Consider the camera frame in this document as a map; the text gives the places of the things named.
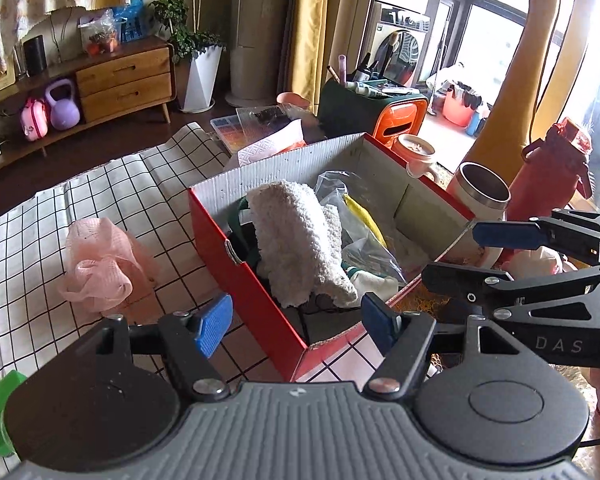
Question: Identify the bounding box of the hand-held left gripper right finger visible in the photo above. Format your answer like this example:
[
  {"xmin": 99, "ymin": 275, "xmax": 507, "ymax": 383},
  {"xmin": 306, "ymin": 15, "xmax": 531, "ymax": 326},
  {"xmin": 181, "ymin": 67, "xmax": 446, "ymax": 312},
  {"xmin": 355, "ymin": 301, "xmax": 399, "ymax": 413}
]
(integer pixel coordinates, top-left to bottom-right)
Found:
[{"xmin": 360, "ymin": 291, "xmax": 518, "ymax": 396}]

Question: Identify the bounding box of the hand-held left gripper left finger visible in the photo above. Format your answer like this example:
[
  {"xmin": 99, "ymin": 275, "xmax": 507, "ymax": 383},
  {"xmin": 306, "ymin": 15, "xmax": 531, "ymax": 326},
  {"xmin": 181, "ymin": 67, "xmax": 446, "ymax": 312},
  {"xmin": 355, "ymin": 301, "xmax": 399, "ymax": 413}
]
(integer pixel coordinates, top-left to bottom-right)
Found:
[{"xmin": 92, "ymin": 292, "xmax": 234, "ymax": 402}]

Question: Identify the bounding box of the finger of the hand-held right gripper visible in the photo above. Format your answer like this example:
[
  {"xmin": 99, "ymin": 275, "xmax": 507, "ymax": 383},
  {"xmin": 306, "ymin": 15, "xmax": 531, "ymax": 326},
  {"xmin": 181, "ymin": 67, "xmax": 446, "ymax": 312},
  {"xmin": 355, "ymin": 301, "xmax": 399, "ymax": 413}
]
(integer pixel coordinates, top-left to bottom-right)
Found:
[
  {"xmin": 472, "ymin": 209, "xmax": 600, "ymax": 265},
  {"xmin": 421, "ymin": 261, "xmax": 600, "ymax": 322}
]

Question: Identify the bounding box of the small white cloth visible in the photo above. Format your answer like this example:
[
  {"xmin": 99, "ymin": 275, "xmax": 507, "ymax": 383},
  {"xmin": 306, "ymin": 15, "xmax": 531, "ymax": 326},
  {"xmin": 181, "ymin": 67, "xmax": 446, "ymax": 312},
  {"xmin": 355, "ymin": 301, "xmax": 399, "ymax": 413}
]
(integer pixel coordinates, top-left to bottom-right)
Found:
[{"xmin": 350, "ymin": 270, "xmax": 398, "ymax": 302}]

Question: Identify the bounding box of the red cardboard box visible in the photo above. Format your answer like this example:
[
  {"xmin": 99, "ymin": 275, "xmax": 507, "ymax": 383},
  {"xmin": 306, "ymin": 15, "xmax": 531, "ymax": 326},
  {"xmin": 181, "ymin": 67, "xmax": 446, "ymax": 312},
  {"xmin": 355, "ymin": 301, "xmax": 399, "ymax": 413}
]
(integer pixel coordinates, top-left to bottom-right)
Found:
[{"xmin": 187, "ymin": 132, "xmax": 481, "ymax": 383}]

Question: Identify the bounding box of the clear plastic bag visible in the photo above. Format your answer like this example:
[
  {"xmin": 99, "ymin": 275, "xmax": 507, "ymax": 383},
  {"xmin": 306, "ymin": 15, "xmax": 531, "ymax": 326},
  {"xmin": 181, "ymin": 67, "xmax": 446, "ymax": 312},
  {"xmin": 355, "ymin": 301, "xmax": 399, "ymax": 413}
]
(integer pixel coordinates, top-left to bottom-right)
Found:
[{"xmin": 314, "ymin": 170, "xmax": 408, "ymax": 281}]

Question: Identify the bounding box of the yellow soft item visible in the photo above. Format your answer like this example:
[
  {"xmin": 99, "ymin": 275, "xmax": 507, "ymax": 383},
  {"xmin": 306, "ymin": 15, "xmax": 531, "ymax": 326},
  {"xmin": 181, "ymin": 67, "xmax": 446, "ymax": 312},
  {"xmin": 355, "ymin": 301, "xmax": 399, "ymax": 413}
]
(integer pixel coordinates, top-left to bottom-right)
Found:
[{"xmin": 344, "ymin": 194, "xmax": 388, "ymax": 248}]

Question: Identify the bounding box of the white knitted towel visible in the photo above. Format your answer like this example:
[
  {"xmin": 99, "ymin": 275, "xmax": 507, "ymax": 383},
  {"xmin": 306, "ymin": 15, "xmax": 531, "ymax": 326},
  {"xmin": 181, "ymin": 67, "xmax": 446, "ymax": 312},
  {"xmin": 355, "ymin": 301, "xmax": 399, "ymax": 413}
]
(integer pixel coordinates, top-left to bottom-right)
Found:
[{"xmin": 246, "ymin": 179, "xmax": 359, "ymax": 309}]

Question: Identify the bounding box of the dark green cloth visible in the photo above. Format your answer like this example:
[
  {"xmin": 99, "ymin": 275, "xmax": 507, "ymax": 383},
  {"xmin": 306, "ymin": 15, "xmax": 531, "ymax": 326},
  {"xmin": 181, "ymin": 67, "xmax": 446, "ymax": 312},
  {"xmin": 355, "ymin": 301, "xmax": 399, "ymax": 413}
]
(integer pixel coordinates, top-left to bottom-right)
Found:
[{"xmin": 227, "ymin": 197, "xmax": 263, "ymax": 273}]

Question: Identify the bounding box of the pale pink soft cloth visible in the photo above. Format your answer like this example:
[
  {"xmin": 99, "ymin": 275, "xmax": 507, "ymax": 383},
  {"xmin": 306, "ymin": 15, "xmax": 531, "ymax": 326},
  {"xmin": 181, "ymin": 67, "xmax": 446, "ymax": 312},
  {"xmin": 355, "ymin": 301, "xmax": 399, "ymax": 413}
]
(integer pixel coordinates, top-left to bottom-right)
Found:
[{"xmin": 500, "ymin": 247, "xmax": 576, "ymax": 281}]

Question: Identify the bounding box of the stainless steel tumbler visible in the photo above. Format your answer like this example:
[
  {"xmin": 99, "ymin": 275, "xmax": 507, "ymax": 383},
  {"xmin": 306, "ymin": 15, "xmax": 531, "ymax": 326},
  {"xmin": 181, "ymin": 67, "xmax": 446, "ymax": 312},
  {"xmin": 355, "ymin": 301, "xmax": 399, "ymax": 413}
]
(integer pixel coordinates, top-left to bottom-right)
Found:
[{"xmin": 450, "ymin": 161, "xmax": 511, "ymax": 223}]

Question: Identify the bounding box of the red water bottle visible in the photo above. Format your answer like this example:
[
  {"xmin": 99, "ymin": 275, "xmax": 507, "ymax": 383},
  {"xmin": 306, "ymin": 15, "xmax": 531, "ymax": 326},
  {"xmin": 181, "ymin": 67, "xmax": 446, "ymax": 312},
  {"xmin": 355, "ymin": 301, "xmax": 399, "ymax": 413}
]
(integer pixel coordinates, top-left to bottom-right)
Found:
[{"xmin": 502, "ymin": 117, "xmax": 593, "ymax": 223}]

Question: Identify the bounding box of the pink mesh cloth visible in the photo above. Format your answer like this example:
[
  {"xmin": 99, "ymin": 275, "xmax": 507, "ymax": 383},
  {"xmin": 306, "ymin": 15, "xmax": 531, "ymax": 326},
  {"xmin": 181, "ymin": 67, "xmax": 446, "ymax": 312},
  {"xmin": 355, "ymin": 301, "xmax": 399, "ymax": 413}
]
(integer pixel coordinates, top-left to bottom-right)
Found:
[{"xmin": 57, "ymin": 217, "xmax": 161, "ymax": 313}]

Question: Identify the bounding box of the red plastic basin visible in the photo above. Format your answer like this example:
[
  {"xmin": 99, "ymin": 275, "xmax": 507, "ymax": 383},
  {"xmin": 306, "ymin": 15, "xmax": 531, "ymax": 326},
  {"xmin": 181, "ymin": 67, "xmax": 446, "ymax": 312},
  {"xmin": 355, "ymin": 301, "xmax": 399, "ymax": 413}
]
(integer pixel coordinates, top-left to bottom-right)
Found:
[{"xmin": 442, "ymin": 85, "xmax": 481, "ymax": 128}]

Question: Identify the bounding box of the orange plastic stool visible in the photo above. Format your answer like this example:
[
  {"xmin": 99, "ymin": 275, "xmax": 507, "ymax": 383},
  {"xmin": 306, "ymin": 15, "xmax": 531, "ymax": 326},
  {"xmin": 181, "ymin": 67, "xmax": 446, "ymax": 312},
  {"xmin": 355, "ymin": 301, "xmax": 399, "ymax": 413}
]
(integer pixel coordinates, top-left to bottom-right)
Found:
[{"xmin": 372, "ymin": 97, "xmax": 429, "ymax": 150}]

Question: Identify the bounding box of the yellow giraffe toy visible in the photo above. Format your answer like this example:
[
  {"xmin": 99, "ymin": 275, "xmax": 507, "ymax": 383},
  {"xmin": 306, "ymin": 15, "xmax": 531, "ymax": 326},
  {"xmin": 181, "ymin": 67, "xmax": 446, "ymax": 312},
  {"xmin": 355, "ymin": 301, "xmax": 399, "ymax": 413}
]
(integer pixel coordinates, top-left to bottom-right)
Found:
[{"xmin": 467, "ymin": 0, "xmax": 598, "ymax": 201}]

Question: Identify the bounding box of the white checkered tablecloth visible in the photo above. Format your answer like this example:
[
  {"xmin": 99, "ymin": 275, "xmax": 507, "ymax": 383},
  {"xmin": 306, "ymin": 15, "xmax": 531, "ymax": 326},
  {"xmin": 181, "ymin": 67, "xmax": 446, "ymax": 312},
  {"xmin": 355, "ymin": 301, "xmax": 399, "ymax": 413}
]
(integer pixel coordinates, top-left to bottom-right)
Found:
[{"xmin": 0, "ymin": 122, "xmax": 438, "ymax": 401}]

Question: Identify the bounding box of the crumpled white paper towel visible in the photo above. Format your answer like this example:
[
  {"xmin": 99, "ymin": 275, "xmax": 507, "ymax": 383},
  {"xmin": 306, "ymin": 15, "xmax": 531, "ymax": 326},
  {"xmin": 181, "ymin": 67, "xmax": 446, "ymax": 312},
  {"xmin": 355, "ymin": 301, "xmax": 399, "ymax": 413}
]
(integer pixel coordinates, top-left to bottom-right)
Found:
[{"xmin": 237, "ymin": 119, "xmax": 308, "ymax": 171}]

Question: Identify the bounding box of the clear plastic compartment box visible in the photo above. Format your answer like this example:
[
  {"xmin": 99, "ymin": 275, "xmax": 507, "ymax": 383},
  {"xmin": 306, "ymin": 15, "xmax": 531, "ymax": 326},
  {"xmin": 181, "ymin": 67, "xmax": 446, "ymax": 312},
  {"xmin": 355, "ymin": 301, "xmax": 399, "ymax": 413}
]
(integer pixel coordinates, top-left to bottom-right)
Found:
[{"xmin": 210, "ymin": 105, "xmax": 301, "ymax": 153}]

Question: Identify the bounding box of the dark green storage organizer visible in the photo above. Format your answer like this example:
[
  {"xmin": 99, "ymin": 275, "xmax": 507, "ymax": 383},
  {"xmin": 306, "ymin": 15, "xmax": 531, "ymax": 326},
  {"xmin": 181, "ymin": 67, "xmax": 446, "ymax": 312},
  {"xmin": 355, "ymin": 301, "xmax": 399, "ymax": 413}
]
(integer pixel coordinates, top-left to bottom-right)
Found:
[{"xmin": 319, "ymin": 79, "xmax": 428, "ymax": 141}]

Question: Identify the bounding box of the dark glass bottle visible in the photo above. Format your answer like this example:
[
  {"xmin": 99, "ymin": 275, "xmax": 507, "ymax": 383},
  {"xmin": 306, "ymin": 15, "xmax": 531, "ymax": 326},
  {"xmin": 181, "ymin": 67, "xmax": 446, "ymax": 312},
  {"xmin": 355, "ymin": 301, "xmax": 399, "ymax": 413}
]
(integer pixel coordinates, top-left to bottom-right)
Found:
[{"xmin": 355, "ymin": 52, "xmax": 381, "ymax": 83}]

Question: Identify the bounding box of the white washing machine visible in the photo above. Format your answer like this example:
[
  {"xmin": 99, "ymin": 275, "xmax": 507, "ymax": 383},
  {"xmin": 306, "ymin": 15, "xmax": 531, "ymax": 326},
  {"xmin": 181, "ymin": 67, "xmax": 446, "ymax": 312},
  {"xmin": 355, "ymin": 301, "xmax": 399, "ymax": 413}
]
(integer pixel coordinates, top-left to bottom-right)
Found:
[{"xmin": 367, "ymin": 2, "xmax": 433, "ymax": 88}]

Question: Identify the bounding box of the pink bowl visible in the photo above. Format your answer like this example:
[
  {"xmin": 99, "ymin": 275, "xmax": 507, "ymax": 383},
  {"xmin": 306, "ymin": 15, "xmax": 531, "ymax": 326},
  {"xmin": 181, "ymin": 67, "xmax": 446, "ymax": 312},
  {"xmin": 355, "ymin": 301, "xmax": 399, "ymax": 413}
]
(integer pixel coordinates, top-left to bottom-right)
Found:
[{"xmin": 276, "ymin": 92, "xmax": 313, "ymax": 111}]

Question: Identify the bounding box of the white plant pot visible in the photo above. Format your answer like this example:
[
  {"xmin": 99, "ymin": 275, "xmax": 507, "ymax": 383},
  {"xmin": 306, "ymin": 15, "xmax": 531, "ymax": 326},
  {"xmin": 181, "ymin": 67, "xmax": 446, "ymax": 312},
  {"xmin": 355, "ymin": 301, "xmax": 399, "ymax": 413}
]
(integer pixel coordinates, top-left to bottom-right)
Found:
[{"xmin": 182, "ymin": 45, "xmax": 224, "ymax": 113}]

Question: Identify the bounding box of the wooden drawer cabinet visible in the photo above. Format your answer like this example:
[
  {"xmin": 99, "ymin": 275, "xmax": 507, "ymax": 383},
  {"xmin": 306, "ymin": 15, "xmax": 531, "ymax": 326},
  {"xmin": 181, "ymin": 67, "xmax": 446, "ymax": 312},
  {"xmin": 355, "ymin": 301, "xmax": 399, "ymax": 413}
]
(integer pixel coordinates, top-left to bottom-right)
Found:
[{"xmin": 0, "ymin": 35, "xmax": 176, "ymax": 181}]

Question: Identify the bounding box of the purple kettlebell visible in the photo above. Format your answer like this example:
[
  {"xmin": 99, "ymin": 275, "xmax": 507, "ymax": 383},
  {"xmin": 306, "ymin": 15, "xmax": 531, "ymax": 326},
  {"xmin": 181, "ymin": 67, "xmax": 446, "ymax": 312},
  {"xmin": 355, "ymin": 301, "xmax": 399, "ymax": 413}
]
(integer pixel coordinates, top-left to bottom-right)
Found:
[{"xmin": 44, "ymin": 79, "xmax": 82, "ymax": 132}]

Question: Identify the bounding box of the pink kettlebell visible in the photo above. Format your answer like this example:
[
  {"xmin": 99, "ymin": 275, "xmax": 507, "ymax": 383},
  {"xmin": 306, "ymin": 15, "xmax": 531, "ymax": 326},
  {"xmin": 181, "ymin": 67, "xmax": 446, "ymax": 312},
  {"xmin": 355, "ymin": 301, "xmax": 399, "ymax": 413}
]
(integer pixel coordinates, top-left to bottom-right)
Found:
[{"xmin": 21, "ymin": 97, "xmax": 50, "ymax": 142}]

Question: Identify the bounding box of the yellow curtain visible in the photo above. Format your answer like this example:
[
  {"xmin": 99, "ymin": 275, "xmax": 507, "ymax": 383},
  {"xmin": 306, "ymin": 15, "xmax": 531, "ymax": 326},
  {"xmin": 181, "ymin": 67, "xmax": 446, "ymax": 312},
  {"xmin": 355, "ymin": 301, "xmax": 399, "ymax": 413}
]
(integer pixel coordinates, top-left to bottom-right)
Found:
[{"xmin": 285, "ymin": 0, "xmax": 381, "ymax": 116}]

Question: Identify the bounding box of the white tower air conditioner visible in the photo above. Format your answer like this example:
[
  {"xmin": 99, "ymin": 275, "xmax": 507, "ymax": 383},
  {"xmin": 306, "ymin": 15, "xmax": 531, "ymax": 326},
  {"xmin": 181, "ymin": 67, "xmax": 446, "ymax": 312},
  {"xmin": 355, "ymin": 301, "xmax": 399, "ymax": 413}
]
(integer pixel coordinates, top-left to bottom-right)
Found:
[{"xmin": 225, "ymin": 0, "xmax": 301, "ymax": 108}]

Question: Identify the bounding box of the clear bag with orange items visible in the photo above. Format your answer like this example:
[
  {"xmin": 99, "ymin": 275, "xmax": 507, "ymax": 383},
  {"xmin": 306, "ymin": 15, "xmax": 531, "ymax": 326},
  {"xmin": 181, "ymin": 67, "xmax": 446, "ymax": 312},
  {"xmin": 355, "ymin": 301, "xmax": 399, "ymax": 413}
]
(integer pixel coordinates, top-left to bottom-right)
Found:
[{"xmin": 78, "ymin": 9, "xmax": 121, "ymax": 56}]

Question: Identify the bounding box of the green leafy plant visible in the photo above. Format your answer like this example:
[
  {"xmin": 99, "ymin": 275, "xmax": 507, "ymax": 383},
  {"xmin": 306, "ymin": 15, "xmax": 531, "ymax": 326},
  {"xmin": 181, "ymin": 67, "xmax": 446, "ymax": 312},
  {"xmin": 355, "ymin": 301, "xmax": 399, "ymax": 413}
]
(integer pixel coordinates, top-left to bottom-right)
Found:
[{"xmin": 130, "ymin": 0, "xmax": 226, "ymax": 63}]

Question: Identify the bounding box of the black cylinder speaker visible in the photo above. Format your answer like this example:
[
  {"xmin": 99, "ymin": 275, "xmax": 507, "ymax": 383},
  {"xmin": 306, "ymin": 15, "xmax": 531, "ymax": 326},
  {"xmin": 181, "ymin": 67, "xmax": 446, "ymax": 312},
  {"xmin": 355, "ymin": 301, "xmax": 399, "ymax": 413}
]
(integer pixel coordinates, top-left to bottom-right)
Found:
[{"xmin": 22, "ymin": 35, "xmax": 48, "ymax": 76}]

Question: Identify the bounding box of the orange mug with white handle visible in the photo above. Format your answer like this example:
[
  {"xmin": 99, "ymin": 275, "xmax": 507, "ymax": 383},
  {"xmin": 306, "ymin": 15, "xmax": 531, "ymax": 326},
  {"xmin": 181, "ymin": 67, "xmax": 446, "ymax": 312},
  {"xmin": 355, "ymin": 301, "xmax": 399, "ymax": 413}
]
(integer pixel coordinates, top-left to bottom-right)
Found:
[{"xmin": 394, "ymin": 134, "xmax": 446, "ymax": 183}]

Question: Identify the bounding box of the long handled brush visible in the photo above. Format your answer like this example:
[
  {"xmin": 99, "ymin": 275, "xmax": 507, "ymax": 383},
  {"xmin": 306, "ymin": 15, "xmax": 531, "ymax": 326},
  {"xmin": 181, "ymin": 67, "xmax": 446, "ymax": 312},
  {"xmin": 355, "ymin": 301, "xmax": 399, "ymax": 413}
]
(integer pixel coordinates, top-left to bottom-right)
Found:
[{"xmin": 380, "ymin": 35, "xmax": 401, "ymax": 78}]

